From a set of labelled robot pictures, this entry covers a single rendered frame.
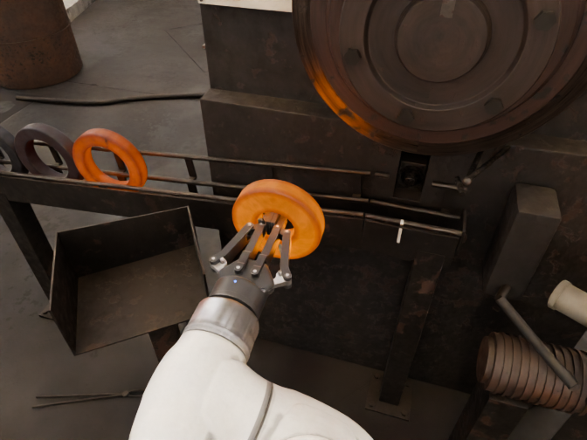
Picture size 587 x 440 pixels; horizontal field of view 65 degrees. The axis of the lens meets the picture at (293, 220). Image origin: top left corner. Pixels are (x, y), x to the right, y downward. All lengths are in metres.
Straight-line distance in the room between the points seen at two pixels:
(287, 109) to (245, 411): 0.65
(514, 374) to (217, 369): 0.67
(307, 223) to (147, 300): 0.41
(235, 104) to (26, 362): 1.15
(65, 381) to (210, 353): 1.17
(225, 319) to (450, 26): 0.47
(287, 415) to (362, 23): 0.51
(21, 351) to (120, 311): 0.87
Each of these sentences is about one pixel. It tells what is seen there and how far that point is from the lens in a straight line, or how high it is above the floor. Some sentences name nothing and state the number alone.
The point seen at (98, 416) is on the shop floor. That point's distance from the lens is 1.59.
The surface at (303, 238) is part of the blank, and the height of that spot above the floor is 0.81.
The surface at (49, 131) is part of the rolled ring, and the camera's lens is 1.29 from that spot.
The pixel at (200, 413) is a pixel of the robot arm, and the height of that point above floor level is 0.87.
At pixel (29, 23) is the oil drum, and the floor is 0.40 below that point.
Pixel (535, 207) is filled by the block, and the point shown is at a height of 0.80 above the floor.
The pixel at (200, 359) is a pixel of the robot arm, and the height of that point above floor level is 0.88.
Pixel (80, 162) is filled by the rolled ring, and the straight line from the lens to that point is 1.26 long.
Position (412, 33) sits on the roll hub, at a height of 1.12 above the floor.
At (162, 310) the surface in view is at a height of 0.60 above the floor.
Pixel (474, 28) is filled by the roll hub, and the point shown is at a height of 1.14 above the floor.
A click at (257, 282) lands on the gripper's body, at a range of 0.65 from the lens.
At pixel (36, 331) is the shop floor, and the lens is 1.86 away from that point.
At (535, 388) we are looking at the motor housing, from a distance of 1.07.
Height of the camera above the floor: 1.34
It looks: 41 degrees down
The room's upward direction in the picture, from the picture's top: straight up
